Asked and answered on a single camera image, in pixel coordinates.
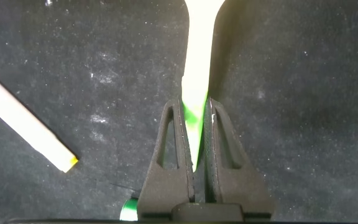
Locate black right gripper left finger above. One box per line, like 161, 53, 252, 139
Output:
136, 98, 196, 221

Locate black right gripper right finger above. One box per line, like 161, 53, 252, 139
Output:
201, 96, 275, 220

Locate cream pasta spoon green handle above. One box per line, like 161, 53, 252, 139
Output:
181, 0, 226, 172

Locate green gum pack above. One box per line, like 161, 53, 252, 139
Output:
119, 197, 140, 222

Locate black table cloth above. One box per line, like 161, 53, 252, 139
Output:
0, 0, 358, 224

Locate white marker yellow tip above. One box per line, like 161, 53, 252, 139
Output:
0, 63, 80, 174

